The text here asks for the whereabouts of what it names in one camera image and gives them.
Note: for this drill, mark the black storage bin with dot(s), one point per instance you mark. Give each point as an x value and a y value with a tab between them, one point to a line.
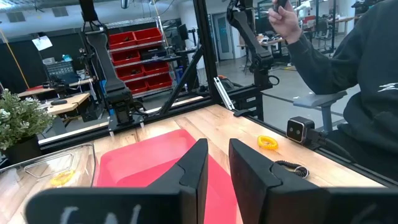
152	53

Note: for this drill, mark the person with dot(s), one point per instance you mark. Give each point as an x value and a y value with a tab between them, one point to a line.
373	62

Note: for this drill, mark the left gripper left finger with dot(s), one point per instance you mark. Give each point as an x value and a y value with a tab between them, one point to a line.
174	199

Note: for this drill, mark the small table-level camera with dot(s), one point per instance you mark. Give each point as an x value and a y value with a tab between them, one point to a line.
297	130

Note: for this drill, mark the silver metal bracket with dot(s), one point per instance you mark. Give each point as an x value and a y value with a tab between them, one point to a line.
224	93

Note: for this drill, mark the grey door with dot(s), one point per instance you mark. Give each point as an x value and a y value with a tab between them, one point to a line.
224	37

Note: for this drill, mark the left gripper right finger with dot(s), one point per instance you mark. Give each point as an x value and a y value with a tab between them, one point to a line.
258	193

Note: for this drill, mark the red mat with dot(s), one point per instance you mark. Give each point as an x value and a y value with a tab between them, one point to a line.
140	161

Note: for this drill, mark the person's hand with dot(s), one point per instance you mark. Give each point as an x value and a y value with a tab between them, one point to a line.
284	23

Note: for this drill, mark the white paper sheet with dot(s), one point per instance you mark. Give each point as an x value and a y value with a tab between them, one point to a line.
42	43

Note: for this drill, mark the red storage bin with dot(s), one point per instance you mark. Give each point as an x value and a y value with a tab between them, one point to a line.
136	87
124	57
121	40
158	81
155	68
147	35
129	73

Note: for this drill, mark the metal shelf rack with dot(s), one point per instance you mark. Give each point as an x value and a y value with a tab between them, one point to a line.
136	46

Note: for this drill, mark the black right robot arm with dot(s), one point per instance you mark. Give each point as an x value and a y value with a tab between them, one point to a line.
105	62

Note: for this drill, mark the grey chair armrest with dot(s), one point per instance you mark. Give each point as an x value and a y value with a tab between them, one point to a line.
317	100

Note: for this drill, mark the yellow pole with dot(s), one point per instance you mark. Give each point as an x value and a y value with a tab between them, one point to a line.
14	57

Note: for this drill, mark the wooden desk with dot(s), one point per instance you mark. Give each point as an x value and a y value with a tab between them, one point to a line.
68	104
31	91

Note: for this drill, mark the clear plastic bin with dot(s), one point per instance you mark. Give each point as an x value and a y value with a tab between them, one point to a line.
84	161

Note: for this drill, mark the green potted plant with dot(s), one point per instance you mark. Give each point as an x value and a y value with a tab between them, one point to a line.
18	118

